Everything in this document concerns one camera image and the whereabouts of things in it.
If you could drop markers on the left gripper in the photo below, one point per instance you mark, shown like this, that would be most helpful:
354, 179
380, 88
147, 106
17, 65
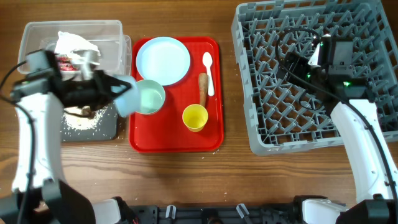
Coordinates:
100, 93

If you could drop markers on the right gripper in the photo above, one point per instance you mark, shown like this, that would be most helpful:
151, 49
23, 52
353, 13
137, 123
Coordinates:
298, 64

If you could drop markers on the dark brown food lump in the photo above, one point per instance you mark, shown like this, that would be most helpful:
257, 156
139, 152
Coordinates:
87, 113

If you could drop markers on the blue bowl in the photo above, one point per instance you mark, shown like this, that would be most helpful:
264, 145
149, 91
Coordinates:
130, 101

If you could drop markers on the red snack wrapper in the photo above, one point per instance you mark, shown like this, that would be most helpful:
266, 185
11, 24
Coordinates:
65, 64

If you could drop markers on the white rice pile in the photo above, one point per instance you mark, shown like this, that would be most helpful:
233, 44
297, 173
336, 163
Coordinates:
79, 123

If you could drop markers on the green bowl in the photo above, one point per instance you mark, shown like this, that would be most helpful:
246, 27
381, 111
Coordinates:
152, 96

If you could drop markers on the white tissue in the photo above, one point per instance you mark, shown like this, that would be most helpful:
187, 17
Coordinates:
68, 44

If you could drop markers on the light blue plate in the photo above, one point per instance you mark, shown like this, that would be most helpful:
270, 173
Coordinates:
164, 60

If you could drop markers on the brown carrot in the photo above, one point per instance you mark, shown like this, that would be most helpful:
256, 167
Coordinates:
203, 88

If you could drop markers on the yellow cup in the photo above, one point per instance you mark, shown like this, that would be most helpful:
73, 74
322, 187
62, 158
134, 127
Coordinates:
195, 117

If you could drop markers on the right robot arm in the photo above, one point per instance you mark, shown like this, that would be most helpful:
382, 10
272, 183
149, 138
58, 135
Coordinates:
349, 102

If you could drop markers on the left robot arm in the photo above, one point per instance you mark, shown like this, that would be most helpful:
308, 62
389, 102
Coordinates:
40, 193

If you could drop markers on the grey dishwasher rack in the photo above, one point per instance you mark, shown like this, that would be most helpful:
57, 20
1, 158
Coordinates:
282, 117

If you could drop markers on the black plastic tray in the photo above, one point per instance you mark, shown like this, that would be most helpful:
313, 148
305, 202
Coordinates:
106, 129

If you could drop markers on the clear plastic bin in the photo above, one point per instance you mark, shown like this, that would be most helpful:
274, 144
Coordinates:
107, 35

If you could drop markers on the red serving tray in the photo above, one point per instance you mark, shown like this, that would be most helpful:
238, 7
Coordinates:
165, 131

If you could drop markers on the white plastic spoon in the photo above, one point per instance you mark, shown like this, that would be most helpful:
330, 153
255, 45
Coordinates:
208, 61

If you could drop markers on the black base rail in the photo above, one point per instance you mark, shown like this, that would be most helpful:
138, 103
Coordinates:
268, 213

